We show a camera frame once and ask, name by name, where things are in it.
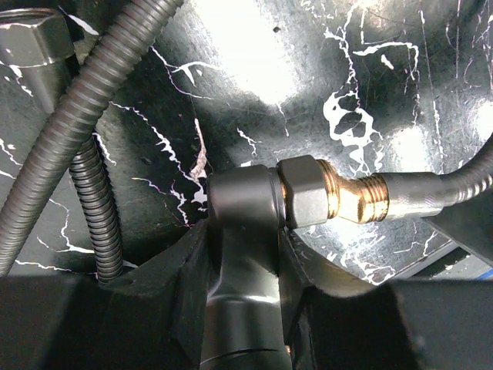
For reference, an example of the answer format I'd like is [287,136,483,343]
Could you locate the black faucet fitting brass ends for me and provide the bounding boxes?
[200,156,397,369]

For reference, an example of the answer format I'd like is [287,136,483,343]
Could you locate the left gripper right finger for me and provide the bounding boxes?
[279,230,492,369]

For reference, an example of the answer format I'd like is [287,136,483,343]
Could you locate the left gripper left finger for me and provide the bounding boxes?
[1,221,209,369]

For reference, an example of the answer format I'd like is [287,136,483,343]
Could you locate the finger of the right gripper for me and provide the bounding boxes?
[424,206,492,266]

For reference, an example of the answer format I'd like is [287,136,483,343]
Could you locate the black marble pattern mat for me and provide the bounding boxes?
[1,1,492,284]

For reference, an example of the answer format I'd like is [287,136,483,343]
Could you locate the black corrugated flexible hose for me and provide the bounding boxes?
[0,0,493,286]

